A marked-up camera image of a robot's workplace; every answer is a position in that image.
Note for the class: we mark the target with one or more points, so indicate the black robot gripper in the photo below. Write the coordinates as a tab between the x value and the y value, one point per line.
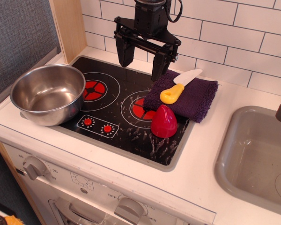
148	31

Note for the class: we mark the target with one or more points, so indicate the red toy pepper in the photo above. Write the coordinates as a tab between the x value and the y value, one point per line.
164	122

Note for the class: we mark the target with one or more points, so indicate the black toy stovetop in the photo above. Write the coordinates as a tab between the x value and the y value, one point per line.
113	117

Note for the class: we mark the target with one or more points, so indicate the purple folded towel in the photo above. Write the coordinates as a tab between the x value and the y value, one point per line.
193	103

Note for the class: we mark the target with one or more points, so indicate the wooden side panel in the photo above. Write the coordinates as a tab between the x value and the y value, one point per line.
67	16

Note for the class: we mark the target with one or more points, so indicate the stainless steel pot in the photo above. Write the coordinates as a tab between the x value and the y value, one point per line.
49	95

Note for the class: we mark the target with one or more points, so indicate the grey toy sink basin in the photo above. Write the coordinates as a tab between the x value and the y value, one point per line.
249	162

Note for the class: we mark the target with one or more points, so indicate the grey right oven knob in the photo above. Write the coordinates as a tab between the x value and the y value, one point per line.
129	210

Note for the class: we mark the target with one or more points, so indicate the grey oven knob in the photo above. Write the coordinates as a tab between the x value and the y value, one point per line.
129	210
34	167

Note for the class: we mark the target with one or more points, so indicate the grey left oven knob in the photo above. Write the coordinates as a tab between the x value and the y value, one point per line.
34	167

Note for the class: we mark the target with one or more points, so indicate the white toy oven front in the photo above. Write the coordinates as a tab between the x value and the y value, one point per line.
63	197

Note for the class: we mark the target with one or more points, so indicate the orange black striped object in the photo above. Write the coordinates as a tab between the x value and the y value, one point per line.
10	220

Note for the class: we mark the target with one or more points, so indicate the yellow handled toy knife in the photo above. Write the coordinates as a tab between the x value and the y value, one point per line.
171	95

